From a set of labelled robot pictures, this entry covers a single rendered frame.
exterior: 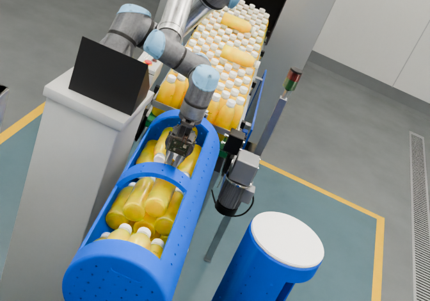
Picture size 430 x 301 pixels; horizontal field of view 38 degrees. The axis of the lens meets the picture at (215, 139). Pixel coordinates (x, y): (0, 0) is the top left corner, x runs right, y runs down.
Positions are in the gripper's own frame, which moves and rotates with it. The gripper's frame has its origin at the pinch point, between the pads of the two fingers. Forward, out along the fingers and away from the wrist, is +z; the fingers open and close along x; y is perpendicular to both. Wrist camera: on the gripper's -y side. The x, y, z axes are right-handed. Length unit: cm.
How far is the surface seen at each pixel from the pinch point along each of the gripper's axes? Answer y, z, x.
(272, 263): -1.2, 22.3, 43.4
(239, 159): -85, 38, 26
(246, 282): -3, 36, 39
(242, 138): -78, 24, 23
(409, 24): -484, 43, 164
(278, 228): -17, 20, 43
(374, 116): -418, 126, 161
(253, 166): -84, 38, 33
